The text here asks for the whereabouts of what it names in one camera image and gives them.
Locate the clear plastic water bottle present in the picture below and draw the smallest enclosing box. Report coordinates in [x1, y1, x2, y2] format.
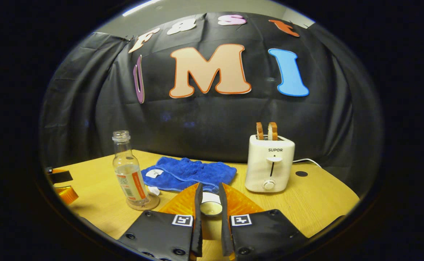
[112, 130, 150, 206]

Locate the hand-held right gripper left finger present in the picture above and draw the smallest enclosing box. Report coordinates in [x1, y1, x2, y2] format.
[118, 182, 203, 261]

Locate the black backdrop cloth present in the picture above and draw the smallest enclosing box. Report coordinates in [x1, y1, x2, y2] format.
[40, 13, 384, 197]

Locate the blue towel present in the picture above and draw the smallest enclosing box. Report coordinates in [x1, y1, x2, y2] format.
[140, 157, 238, 196]

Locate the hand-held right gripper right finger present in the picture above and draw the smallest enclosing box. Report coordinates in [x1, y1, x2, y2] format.
[218, 182, 310, 261]

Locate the white ceramic teacup lid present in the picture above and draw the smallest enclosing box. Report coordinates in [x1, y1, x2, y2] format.
[200, 202, 223, 217]

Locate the round wooden coaster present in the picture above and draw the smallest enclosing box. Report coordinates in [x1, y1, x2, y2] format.
[126, 194, 160, 211]

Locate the cream white toaster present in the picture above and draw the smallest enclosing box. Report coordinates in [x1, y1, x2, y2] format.
[245, 135, 296, 193]

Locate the white toaster power cable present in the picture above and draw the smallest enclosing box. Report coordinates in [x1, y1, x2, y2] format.
[292, 158, 322, 168]

